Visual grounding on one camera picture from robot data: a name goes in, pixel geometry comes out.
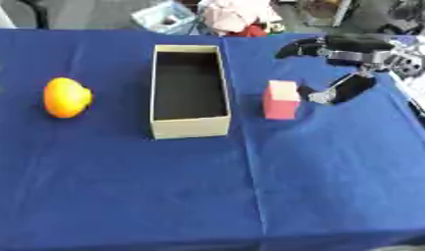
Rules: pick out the tan cardboard box black inside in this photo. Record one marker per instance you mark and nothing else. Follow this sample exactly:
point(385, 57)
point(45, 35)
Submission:
point(189, 91)

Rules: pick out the black chair leg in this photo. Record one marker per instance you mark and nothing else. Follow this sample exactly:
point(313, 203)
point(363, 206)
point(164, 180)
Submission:
point(38, 13)

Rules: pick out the orange yellow toy fruit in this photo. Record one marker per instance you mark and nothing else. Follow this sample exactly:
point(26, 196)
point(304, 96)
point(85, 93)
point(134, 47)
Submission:
point(66, 97)

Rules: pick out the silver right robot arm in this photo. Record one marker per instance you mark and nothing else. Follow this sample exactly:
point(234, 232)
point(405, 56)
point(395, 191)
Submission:
point(413, 70)

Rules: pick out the pink white soft bundle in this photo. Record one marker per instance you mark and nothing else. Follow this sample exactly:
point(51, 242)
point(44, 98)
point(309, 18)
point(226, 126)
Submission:
point(239, 16)

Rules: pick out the light blue bag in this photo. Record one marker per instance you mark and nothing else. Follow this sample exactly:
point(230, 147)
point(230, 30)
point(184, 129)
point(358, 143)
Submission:
point(165, 18)

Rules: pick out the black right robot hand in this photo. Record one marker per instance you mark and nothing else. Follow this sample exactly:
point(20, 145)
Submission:
point(358, 44)

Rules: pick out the pink rectangular block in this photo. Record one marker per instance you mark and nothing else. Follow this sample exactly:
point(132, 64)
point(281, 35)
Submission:
point(281, 100)

